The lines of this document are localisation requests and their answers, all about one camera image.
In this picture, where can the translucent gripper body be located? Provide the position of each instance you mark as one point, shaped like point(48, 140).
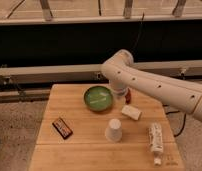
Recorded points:
point(120, 94)

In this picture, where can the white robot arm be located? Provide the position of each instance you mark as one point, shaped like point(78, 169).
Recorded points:
point(183, 95)

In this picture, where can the green bowl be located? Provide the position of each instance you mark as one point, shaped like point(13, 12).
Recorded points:
point(98, 98)

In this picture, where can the white paper cup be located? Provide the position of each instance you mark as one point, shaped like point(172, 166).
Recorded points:
point(113, 131)

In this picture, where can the wooden table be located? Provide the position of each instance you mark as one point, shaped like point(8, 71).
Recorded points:
point(87, 149)

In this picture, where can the white toothpaste tube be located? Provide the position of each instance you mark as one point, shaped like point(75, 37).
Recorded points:
point(156, 142)

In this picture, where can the dark candy bar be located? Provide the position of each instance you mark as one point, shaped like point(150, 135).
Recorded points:
point(62, 128)

